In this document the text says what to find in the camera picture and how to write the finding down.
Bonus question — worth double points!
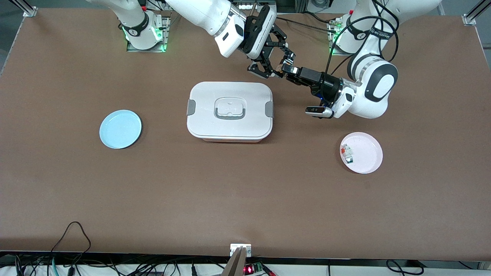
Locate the white lunch box grey latches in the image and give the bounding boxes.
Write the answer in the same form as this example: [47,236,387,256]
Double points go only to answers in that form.
[186,81,275,143]

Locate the pink round plate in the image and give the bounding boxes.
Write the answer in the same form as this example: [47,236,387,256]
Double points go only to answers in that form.
[339,132,384,174]

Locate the light blue round plate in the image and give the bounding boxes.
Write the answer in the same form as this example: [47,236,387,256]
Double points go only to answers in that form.
[99,110,142,150]

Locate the circuit board red led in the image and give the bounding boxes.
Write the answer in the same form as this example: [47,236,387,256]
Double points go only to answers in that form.
[243,262,264,275]

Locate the long black table cable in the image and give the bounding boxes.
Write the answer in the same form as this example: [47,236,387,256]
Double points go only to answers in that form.
[277,16,339,33]

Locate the aluminium frame structure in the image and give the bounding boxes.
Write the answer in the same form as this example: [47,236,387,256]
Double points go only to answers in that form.
[230,0,308,14]

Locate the short black table cable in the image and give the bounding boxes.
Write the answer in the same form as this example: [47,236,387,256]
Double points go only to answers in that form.
[301,11,335,25]

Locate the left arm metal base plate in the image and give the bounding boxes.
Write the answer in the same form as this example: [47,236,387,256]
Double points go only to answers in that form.
[328,20,357,56]

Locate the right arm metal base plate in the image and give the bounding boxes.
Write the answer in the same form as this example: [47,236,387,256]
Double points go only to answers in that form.
[126,15,171,53]

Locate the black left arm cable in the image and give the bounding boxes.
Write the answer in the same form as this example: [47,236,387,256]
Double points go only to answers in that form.
[326,0,400,79]

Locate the silver camera mount bracket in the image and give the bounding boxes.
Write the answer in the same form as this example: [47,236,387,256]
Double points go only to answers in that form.
[230,243,252,258]

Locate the grey camera mount beam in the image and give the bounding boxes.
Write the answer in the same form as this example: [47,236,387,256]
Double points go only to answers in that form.
[221,247,248,276]

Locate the black coiled cable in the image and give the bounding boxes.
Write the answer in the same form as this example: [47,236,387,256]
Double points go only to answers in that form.
[385,260,425,276]

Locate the black looped cable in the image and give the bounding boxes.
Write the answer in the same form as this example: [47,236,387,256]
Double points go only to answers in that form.
[50,221,92,266]

